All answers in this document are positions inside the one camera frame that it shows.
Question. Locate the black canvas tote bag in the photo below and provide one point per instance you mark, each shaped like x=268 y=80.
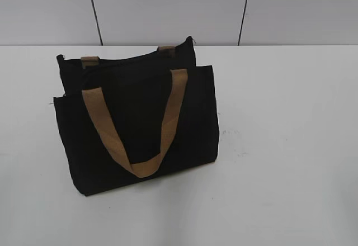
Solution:
x=124 y=121

